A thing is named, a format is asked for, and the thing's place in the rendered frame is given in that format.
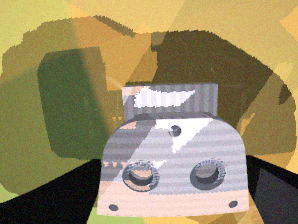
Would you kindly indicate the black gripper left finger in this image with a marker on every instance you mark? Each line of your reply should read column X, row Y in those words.
column 68, row 199

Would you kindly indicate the white plate with two round holes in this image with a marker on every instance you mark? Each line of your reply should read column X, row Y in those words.
column 173, row 145

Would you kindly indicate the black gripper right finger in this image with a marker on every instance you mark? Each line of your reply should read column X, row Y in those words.
column 274, row 191

